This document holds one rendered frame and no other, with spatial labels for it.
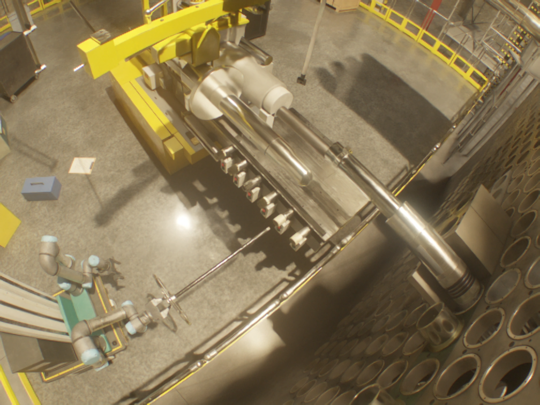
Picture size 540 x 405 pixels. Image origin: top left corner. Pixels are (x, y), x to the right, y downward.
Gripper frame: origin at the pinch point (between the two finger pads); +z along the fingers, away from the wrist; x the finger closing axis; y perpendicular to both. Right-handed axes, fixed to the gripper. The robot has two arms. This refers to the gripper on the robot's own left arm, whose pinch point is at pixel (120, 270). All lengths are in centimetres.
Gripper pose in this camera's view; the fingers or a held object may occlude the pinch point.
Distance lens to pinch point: 238.9
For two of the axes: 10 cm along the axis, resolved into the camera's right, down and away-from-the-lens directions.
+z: 2.8, 4.1, 8.7
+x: -4.3, -7.5, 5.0
